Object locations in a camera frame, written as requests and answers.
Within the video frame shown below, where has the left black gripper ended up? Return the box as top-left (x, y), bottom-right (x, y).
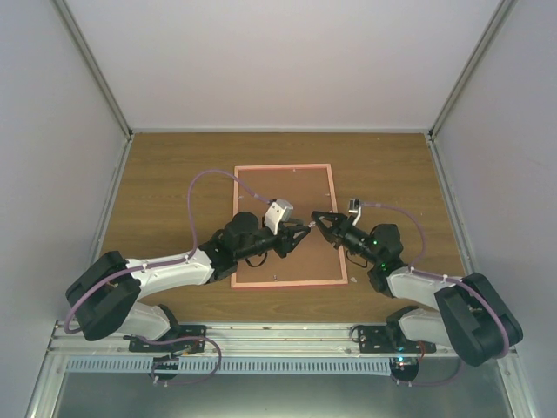
top-left (237, 219), bottom-right (311, 261)

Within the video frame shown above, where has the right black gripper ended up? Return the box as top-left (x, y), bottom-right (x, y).
top-left (311, 212), bottom-right (380, 266)

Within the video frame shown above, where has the pink photo frame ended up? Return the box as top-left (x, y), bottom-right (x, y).
top-left (231, 163), bottom-right (348, 290)

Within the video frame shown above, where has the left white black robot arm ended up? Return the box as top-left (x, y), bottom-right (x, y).
top-left (64, 212), bottom-right (311, 352)

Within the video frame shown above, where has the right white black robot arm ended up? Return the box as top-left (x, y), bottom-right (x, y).
top-left (312, 211), bottom-right (524, 367)

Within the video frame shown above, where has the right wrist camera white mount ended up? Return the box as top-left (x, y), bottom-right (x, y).
top-left (348, 198), bottom-right (363, 226)

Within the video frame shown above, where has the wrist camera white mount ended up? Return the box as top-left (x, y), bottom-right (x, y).
top-left (348, 198), bottom-right (363, 226)
top-left (263, 199), bottom-right (293, 235)

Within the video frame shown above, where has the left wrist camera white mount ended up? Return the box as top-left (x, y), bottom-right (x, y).
top-left (263, 199), bottom-right (293, 235)

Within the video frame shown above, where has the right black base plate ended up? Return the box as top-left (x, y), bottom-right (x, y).
top-left (348, 324), bottom-right (437, 354)

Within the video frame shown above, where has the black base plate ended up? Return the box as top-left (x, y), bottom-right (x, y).
top-left (348, 324), bottom-right (437, 354)
top-left (124, 325), bottom-right (207, 354)

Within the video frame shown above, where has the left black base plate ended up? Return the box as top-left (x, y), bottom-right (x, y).
top-left (124, 325), bottom-right (207, 354)

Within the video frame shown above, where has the aluminium front rail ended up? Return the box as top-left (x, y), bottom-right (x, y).
top-left (46, 321), bottom-right (421, 358)

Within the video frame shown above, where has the grey slotted cable duct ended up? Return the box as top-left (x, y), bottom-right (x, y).
top-left (66, 356), bottom-right (391, 376)

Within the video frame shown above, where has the right aluminium corner post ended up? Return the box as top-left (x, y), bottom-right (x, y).
top-left (426, 0), bottom-right (520, 140)

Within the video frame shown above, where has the aluminium corner post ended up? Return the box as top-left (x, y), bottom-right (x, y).
top-left (50, 0), bottom-right (134, 139)
top-left (426, 0), bottom-right (520, 140)

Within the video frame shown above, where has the left aluminium corner post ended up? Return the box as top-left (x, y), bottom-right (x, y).
top-left (50, 0), bottom-right (134, 139)

